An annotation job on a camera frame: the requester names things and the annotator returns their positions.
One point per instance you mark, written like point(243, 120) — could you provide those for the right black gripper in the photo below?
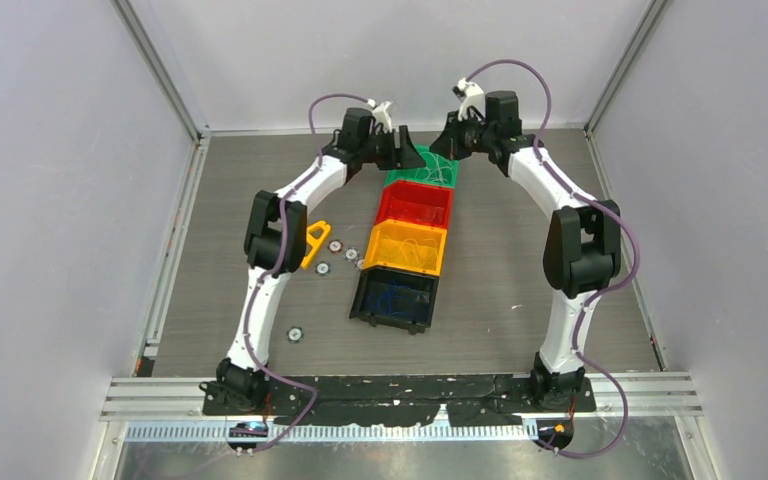
point(448, 142)

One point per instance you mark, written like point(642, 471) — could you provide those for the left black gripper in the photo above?
point(404, 156)

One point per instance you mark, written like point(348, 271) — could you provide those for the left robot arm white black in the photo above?
point(275, 242)

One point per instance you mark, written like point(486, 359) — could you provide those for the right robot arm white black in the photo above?
point(582, 253)

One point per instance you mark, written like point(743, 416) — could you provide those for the green plastic bin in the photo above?
point(438, 171)

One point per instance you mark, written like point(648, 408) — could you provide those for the red plastic bin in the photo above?
point(417, 203)

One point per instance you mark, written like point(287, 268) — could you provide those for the yellow plastic bin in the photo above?
point(406, 246)

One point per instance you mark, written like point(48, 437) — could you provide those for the round disc red centre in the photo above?
point(335, 246)

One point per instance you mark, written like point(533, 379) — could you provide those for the round disc middle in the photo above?
point(351, 254)

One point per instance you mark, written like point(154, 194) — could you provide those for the yellow triangular plastic piece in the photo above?
point(316, 236)

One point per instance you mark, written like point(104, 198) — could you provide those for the round disc lower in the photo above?
point(322, 268)

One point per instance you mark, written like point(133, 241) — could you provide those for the black plastic bin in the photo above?
point(395, 298)

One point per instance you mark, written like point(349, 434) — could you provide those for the lone round disc front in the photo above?
point(295, 335)

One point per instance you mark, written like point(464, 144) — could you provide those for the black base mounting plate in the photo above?
point(393, 401)

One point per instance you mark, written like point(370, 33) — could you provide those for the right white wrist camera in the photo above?
point(472, 100)

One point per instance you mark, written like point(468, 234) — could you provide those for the aluminium frame rail front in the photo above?
point(170, 409)

